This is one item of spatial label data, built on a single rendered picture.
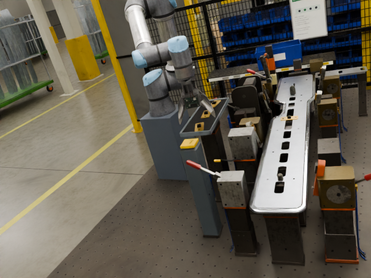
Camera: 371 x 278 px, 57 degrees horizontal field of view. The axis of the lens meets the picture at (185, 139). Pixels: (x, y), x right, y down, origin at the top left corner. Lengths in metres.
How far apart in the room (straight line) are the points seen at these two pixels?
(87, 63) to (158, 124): 7.47
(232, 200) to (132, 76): 3.47
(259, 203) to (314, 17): 1.72
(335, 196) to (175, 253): 0.71
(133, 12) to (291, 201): 1.04
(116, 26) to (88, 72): 4.87
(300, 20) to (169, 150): 1.34
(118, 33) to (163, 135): 2.74
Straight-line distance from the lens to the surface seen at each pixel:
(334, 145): 1.44
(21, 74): 9.59
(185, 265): 1.50
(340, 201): 1.24
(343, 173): 1.22
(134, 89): 4.64
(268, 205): 1.20
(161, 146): 1.96
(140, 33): 1.52
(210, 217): 1.51
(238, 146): 1.46
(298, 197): 1.23
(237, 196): 1.28
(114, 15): 4.48
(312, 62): 2.41
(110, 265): 1.65
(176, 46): 1.32
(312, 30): 2.68
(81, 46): 9.24
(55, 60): 8.42
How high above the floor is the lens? 1.73
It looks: 24 degrees down
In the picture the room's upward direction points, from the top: 15 degrees counter-clockwise
